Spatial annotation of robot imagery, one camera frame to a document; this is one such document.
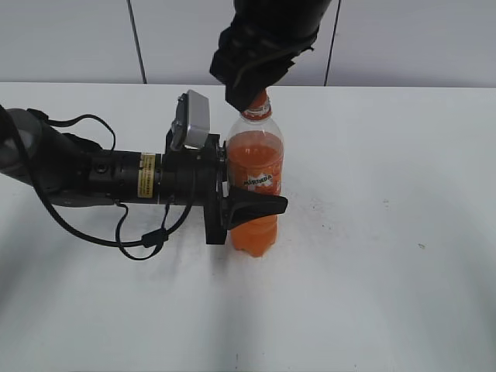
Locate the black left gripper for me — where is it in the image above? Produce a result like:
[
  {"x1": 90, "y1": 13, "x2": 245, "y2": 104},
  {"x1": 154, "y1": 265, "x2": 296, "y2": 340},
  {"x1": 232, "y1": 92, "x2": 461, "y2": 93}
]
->
[{"x1": 159, "y1": 132, "x2": 288, "y2": 245}]

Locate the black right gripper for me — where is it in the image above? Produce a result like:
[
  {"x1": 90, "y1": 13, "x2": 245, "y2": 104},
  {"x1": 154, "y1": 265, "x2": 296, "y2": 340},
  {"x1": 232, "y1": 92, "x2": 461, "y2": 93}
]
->
[{"x1": 209, "y1": 15, "x2": 314, "y2": 112}]

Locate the orange soda plastic bottle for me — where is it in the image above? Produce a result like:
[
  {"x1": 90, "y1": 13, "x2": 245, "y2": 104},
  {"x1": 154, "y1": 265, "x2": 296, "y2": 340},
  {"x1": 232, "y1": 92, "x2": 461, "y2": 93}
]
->
[{"x1": 226, "y1": 95, "x2": 284, "y2": 257}]

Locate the orange bottle cap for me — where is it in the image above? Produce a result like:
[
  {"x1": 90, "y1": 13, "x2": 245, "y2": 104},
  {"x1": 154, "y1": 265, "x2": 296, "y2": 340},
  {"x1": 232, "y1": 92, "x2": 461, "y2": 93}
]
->
[{"x1": 248, "y1": 89, "x2": 268, "y2": 110}]

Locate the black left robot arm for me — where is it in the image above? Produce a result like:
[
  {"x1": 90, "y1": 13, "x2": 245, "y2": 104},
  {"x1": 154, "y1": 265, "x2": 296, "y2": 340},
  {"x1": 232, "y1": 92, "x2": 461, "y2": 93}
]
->
[{"x1": 1, "y1": 96, "x2": 288, "y2": 245}]

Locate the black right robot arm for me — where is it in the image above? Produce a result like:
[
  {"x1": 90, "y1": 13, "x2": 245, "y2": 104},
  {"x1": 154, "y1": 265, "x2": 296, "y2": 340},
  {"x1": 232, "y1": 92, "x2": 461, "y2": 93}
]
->
[{"x1": 209, "y1": 1, "x2": 330, "y2": 112}]

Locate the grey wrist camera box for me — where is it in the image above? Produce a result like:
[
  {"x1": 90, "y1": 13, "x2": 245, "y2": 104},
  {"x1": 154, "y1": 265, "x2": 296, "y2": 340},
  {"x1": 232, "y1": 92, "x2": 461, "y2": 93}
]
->
[{"x1": 169, "y1": 89, "x2": 210, "y2": 151}]

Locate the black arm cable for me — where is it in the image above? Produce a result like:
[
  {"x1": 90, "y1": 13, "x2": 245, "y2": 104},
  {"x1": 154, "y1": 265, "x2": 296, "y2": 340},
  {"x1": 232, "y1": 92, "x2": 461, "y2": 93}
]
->
[{"x1": 0, "y1": 105, "x2": 195, "y2": 261}]

